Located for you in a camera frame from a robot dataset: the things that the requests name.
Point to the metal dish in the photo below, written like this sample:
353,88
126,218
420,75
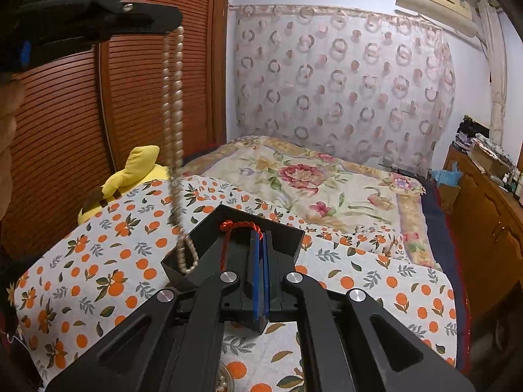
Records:
226,382

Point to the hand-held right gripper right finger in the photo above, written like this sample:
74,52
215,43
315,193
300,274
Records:
266,281

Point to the flat cardboard box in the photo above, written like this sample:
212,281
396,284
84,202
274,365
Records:
490,155

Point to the dark blue bed sheet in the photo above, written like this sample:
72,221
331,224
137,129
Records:
437,228

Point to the person's left hand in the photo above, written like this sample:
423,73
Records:
5,130

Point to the orange fruit print cloth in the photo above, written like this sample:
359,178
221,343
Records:
102,253

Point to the wooden cabinet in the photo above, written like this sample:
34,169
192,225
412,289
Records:
486,228

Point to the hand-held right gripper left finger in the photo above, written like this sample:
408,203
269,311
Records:
255,281

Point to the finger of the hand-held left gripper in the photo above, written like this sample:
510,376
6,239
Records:
155,18

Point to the yellow plush toy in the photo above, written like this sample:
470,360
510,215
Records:
135,167

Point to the white lace curtain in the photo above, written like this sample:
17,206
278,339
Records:
496,73

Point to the black jewelry box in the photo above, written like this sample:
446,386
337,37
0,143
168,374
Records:
286,237

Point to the blue plastic bag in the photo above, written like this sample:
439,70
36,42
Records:
447,175

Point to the wooden louvered wardrobe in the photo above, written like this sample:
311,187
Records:
61,130

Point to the floral blanket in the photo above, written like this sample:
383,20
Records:
306,179

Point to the white plastic bottle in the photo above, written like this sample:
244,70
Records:
517,183

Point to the beige air conditioner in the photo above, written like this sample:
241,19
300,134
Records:
437,4

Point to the circle pattern curtain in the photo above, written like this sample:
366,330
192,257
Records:
327,90

